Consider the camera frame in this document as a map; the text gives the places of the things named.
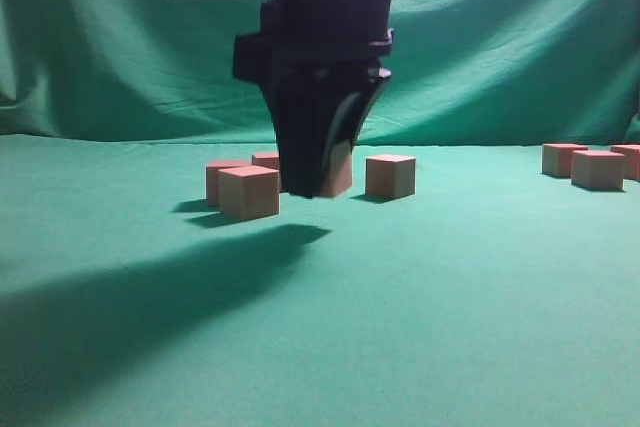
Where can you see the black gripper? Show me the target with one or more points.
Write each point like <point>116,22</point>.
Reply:
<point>309,122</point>

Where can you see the placed cube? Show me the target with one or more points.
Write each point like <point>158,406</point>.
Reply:
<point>390,176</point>
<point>269,160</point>

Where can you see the green backdrop cloth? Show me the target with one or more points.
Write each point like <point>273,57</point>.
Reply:
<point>464,72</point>

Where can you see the column cube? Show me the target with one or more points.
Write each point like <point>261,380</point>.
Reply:
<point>631,153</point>
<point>249,192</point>
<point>557,158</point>
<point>598,170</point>

